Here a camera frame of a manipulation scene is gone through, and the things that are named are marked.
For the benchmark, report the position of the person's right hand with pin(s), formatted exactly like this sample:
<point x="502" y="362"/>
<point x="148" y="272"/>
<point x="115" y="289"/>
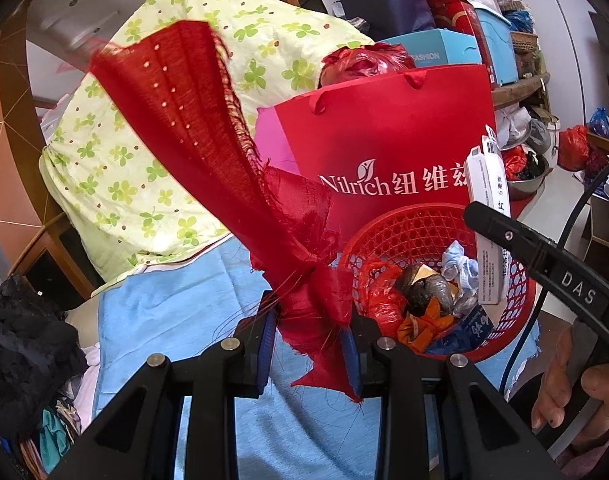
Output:
<point x="552" y="390"/>

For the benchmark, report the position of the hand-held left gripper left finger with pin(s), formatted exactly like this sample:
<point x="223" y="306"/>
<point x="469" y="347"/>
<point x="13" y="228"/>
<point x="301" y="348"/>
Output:
<point x="265" y="350"/>

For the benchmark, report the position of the metal bowl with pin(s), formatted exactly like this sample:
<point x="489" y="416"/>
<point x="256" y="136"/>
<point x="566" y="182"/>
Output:
<point x="527" y="180"/>

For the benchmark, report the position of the light blue towel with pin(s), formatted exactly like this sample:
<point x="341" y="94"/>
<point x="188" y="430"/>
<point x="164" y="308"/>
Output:
<point x="149" y="320"/>

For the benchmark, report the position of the blue plastic storage bin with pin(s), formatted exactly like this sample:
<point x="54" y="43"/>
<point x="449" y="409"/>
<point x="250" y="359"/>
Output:
<point x="499" y="45"/>

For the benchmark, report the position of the black plastic bag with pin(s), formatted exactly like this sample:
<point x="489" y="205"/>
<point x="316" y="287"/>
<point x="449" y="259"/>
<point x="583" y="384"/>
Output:
<point x="427" y="287"/>

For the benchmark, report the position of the red gift box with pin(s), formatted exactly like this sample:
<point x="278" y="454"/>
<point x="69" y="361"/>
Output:
<point x="454" y="10"/>

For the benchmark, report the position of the white printed box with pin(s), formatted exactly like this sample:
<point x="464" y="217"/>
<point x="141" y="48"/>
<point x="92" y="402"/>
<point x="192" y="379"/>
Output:
<point x="489" y="195"/>

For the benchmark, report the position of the orange wrapper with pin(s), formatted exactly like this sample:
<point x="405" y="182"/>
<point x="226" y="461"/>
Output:
<point x="424" y="322"/>

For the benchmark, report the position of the pale pink blanket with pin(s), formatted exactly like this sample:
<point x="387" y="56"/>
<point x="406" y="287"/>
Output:
<point x="88" y="385"/>

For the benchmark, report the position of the clover print yellow quilt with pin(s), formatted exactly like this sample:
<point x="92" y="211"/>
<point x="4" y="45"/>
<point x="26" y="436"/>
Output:
<point x="124" y="175"/>

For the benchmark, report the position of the white plastic scrap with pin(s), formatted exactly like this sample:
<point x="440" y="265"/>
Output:
<point x="459" y="265"/>

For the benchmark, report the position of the black fluffy cloth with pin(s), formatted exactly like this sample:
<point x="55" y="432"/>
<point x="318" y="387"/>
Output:
<point x="24" y="340"/>

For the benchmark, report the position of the light blue cardboard box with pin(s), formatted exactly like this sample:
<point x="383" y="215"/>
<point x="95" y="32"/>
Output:
<point x="434" y="47"/>

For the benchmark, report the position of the blue printed packet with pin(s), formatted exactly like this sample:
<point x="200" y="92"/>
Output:
<point x="459" y="335"/>

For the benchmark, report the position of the red mesh plastic basket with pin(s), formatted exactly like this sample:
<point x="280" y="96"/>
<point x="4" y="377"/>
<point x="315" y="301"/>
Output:
<point x="414" y="230"/>

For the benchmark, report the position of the person's right forearm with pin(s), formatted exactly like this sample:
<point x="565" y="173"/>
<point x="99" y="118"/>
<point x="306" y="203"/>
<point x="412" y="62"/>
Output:
<point x="602" y="455"/>

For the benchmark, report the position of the red plastic bag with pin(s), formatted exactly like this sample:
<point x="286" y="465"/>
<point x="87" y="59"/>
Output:
<point x="384" y="300"/>
<point x="573" y="147"/>

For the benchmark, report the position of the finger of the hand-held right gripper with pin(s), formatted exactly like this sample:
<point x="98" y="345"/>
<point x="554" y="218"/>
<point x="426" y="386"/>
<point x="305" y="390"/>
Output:
<point x="514" y="237"/>

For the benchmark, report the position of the tied red plastic bag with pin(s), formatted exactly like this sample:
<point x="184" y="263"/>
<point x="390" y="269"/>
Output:
<point x="573" y="147"/>

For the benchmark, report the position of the wooden shelf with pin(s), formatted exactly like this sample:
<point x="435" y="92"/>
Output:
<point x="522" y="87"/>

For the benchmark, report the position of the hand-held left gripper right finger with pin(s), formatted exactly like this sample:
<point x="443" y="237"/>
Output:
<point x="351" y="362"/>

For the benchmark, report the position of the blue plastic bag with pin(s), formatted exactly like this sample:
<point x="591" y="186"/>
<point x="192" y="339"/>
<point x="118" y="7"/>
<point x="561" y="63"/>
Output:
<point x="600" y="122"/>

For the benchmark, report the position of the red woven cloth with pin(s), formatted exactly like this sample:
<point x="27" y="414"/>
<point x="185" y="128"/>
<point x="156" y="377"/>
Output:
<point x="194" y="130"/>

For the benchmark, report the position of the red paper gift bag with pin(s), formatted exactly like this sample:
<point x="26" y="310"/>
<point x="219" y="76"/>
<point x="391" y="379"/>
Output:
<point x="384" y="135"/>

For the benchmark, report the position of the teal green cloth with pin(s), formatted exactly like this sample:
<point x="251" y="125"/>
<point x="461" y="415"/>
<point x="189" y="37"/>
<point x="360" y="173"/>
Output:
<point x="52" y="440"/>

